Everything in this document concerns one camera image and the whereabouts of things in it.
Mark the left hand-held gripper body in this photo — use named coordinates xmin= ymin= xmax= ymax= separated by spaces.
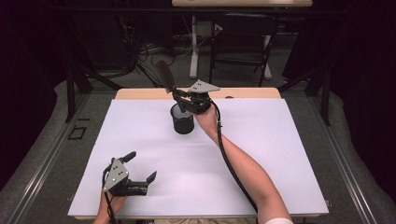
xmin=102 ymin=158 xmax=149 ymax=198

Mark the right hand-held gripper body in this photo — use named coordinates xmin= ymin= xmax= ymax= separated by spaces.
xmin=178 ymin=79 xmax=221 ymax=115

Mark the black mesh pen holder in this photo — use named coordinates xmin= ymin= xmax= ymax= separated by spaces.
xmin=169 ymin=103 xmax=196 ymax=135

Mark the person's right hand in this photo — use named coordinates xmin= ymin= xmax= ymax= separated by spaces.
xmin=191 ymin=104 xmax=221 ymax=139

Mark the person's left hand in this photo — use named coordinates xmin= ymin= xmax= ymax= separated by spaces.
xmin=96 ymin=186 xmax=141 ymax=220

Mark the white foam board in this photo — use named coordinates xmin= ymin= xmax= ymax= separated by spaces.
xmin=67 ymin=98 xmax=330 ymax=217

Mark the light wooden table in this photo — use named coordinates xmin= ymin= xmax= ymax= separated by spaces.
xmin=114 ymin=87 xmax=282 ymax=101

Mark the black folding chair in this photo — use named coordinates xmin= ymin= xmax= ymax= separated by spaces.
xmin=207 ymin=12 xmax=278 ymax=89

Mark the beige background desk top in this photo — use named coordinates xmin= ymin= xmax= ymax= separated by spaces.
xmin=171 ymin=0 xmax=314 ymax=8

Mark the person's white sleeve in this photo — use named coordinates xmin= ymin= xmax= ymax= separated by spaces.
xmin=264 ymin=217 xmax=295 ymax=224

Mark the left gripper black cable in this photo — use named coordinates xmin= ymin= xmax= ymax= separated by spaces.
xmin=102 ymin=166 xmax=119 ymax=224

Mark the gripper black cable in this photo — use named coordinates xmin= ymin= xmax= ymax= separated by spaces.
xmin=210 ymin=100 xmax=260 ymax=215
xmin=102 ymin=166 xmax=119 ymax=224

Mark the white desk leg frame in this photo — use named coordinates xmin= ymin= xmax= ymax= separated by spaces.
xmin=189 ymin=15 xmax=274 ymax=80

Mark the tangle of floor cables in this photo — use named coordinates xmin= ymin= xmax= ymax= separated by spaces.
xmin=120 ymin=15 xmax=194 ymax=89

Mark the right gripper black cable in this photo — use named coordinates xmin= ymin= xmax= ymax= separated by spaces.
xmin=210 ymin=100 xmax=260 ymax=215

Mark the grey metal floor rail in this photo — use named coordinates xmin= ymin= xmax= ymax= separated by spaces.
xmin=306 ymin=92 xmax=379 ymax=224
xmin=3 ymin=92 xmax=92 ymax=224

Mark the black metal frame stand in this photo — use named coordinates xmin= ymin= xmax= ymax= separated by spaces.
xmin=276 ymin=63 xmax=332 ymax=127
xmin=64 ymin=18 xmax=124 ymax=124

